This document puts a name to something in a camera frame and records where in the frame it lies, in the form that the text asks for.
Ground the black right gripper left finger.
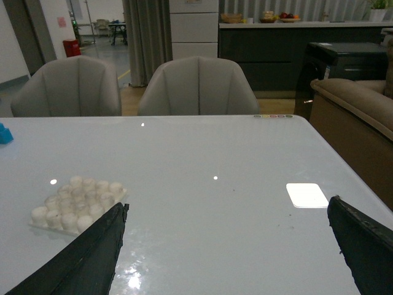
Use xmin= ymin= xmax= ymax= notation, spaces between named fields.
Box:
xmin=7 ymin=203 xmax=129 ymax=294

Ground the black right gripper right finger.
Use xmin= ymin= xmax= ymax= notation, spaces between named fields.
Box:
xmin=327 ymin=195 xmax=392 ymax=294

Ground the white studded base plate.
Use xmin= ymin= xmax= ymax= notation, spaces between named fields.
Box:
xmin=29 ymin=176 xmax=127 ymax=236

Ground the blue toy block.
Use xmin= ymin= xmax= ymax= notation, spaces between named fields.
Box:
xmin=0 ymin=123 xmax=14 ymax=144

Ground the brown sofa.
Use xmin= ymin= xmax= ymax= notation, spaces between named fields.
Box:
xmin=309 ymin=41 xmax=392 ymax=208

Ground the coloured sticker strip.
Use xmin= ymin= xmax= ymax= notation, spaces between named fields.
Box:
xmin=254 ymin=114 xmax=294 ymax=119

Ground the grey chair left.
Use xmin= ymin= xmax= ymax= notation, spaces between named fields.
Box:
xmin=10 ymin=55 xmax=122 ymax=117

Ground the grey chair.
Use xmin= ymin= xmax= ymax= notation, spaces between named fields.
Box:
xmin=10 ymin=55 xmax=122 ymax=117
xmin=138 ymin=56 xmax=259 ymax=116

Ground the black appliance box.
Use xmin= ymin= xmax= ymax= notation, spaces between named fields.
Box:
xmin=294 ymin=42 xmax=388 ymax=119

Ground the grey chair right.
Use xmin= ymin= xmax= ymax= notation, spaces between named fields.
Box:
xmin=138 ymin=56 xmax=259 ymax=116

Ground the dark kitchen counter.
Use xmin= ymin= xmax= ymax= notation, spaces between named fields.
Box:
xmin=219 ymin=21 xmax=392 ymax=92

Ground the red bin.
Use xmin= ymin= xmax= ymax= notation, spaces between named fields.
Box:
xmin=63 ymin=39 xmax=81 ymax=57

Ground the potted plant white pot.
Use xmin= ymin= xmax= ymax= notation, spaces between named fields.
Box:
xmin=363 ymin=0 xmax=392 ymax=22

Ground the fruit plate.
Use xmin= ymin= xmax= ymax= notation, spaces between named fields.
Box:
xmin=279 ymin=12 xmax=301 ymax=23

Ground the background work table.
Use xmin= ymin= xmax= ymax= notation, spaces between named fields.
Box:
xmin=108 ymin=22 xmax=128 ymax=46

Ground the snack bowl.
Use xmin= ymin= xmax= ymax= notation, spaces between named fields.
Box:
xmin=260 ymin=10 xmax=277 ymax=23

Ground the grey curtain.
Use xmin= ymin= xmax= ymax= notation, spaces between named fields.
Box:
xmin=122 ymin=0 xmax=173 ymax=87

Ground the white drawer cabinet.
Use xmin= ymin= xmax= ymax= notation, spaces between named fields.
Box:
xmin=169 ymin=0 xmax=219 ymax=60

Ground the wicker basket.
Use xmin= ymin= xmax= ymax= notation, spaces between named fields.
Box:
xmin=220 ymin=13 xmax=243 ymax=24

